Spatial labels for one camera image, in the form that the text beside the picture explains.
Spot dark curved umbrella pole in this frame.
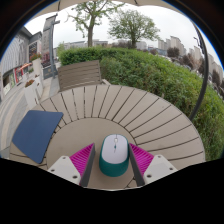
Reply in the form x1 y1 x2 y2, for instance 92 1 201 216
188 23 210 122

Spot beige slatted chair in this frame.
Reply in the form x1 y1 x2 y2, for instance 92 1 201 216
57 59 111 93

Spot blue mouse pad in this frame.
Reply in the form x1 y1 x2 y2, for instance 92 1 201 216
11 109 64 165

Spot beige patio umbrella canopy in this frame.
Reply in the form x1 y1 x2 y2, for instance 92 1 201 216
33 0 188 19

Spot round-crowned tree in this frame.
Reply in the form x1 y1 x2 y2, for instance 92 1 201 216
108 9 161 50

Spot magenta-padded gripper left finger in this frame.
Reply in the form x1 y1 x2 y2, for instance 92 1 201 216
47 143 97 188

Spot grey storefront building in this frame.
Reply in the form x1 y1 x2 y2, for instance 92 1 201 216
0 26 44 98

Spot tall white planter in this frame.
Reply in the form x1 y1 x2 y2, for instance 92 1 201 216
30 53 44 80

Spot green hedge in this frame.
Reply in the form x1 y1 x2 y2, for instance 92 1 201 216
58 46 224 161

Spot distant apartment buildings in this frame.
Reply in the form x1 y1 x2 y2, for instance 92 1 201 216
156 34 224 81

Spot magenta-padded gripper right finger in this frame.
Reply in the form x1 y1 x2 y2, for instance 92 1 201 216
128 143 178 187

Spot grey sign pylon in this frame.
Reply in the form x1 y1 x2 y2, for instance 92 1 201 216
41 13 61 80

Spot white and teal computer mouse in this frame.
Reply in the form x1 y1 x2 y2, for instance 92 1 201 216
98 133 130 178

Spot white planter with flowers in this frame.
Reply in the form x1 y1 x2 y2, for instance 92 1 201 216
23 79 43 111

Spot thin-crowned tree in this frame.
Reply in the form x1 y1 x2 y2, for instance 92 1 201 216
68 1 116 48

